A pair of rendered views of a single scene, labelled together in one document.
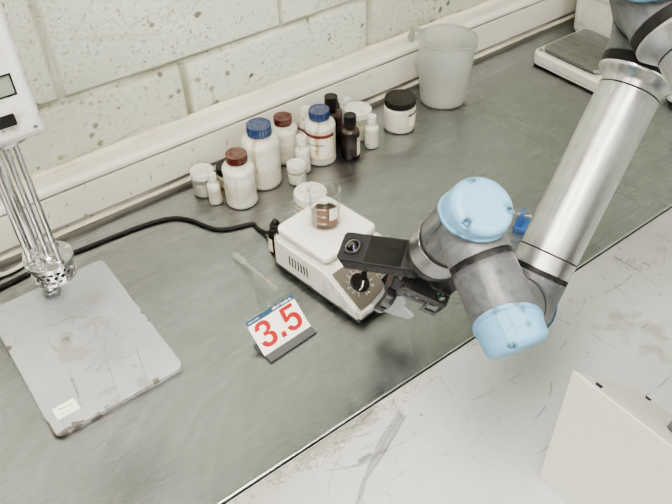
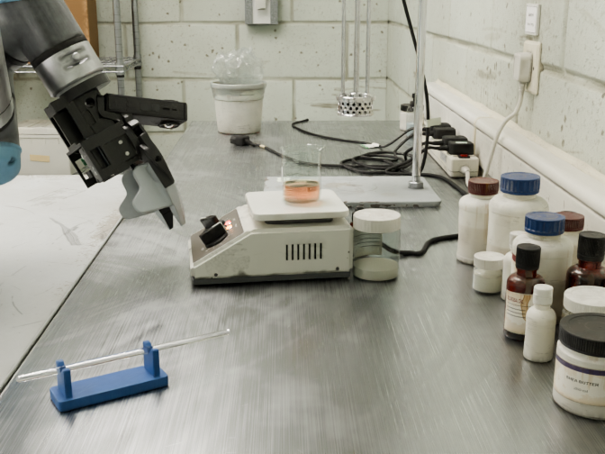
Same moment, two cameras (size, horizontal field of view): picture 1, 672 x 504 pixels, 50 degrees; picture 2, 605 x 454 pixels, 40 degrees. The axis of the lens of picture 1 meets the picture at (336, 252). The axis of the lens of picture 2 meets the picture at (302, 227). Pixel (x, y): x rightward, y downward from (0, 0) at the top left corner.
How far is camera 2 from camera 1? 1.78 m
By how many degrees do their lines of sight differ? 103
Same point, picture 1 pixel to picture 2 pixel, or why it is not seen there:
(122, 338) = not seen: hidden behind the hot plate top
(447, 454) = (13, 246)
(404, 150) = (491, 376)
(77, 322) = (366, 188)
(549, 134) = not seen: outside the picture
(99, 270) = (425, 198)
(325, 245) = (266, 195)
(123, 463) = (215, 188)
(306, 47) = not seen: outside the picture
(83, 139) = (558, 127)
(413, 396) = (79, 251)
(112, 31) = (591, 13)
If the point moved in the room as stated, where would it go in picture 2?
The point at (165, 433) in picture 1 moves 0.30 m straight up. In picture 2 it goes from (216, 197) to (211, 20)
